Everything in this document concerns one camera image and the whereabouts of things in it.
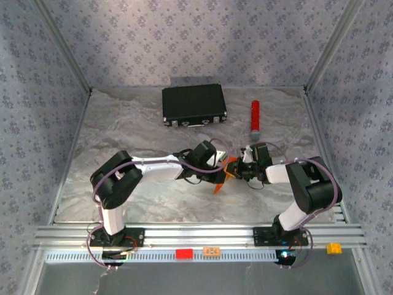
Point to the black hard case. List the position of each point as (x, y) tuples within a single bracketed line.
[(193, 103)]

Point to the aluminium side rail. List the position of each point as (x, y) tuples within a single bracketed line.
[(69, 159), (313, 116)]

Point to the orange lego brick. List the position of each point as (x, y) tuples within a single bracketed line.
[(212, 251)]

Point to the orange paper sheet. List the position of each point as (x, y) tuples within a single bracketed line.
[(218, 188)]

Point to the yellow toy brick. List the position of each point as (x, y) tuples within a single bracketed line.
[(334, 249)]

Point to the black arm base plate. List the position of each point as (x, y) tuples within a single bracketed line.
[(261, 236), (138, 236)]

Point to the red microphone grey head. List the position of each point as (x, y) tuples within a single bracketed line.
[(255, 113)]

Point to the aluminium frame leg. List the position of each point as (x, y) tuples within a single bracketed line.
[(367, 276), (32, 276)]

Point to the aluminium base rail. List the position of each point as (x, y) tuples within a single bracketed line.
[(196, 235)]

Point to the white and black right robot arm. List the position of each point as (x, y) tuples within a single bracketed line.
[(277, 173)]

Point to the aluminium frame post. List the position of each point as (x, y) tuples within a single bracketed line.
[(65, 46), (331, 46)]

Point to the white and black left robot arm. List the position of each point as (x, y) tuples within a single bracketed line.
[(159, 167)]

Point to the small controller board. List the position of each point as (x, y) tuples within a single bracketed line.
[(285, 256), (114, 255)]

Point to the red block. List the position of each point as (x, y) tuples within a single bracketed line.
[(184, 254)]

